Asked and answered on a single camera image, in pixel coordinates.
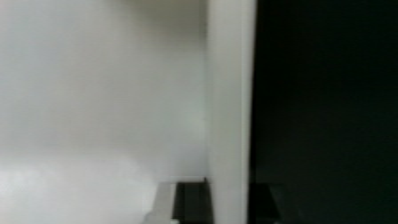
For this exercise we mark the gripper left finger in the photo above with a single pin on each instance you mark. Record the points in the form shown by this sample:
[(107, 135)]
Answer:
[(192, 211)]

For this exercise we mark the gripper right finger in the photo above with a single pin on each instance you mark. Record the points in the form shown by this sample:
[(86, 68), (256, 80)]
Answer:
[(270, 205)]

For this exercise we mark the white square tabletop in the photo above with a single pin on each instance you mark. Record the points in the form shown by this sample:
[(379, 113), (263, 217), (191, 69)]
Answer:
[(125, 91)]

